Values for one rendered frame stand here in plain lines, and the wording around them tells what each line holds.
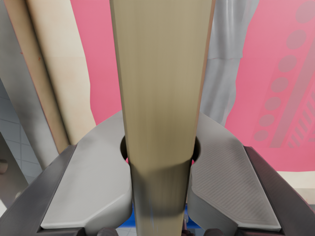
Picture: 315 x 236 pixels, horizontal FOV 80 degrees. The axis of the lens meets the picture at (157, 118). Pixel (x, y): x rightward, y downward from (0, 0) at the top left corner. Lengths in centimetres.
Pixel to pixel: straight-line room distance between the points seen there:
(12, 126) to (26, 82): 158
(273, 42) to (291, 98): 9
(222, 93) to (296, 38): 11
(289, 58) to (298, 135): 14
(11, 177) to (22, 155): 166
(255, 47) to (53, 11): 24
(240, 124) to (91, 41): 24
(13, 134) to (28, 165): 35
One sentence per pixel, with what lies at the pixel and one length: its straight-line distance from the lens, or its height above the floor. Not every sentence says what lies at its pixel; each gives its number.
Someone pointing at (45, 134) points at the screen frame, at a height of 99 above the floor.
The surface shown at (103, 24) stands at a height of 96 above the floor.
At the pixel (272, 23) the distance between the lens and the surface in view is 28.
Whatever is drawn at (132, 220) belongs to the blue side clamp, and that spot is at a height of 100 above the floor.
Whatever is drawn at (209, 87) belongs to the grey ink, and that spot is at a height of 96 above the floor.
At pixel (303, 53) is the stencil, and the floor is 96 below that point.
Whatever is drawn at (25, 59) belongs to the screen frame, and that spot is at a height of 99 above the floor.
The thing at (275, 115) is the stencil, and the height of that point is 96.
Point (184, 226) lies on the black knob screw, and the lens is 38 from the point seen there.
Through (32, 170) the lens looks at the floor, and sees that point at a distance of 212.
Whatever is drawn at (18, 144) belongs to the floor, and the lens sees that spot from 195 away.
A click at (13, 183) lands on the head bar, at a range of 37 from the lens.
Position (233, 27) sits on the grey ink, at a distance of 26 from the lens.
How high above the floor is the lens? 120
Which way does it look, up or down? 58 degrees down
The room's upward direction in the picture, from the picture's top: 179 degrees counter-clockwise
